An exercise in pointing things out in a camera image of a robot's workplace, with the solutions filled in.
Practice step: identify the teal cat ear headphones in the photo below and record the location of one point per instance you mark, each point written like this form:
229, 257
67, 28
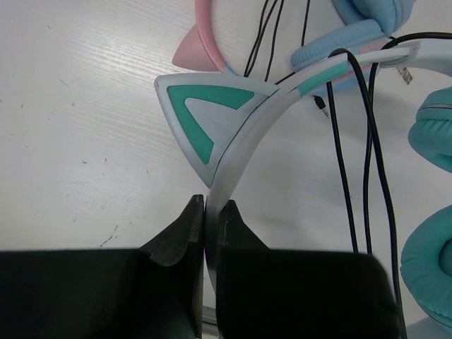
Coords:
220, 158

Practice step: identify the small metal scrap piece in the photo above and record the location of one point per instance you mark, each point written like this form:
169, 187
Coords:
405, 74

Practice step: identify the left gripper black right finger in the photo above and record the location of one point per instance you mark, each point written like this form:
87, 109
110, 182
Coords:
280, 293

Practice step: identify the pink blue cat ear headphones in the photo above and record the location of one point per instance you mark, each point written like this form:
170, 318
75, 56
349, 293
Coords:
221, 51

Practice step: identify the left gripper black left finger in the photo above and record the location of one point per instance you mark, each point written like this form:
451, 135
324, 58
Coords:
153, 291

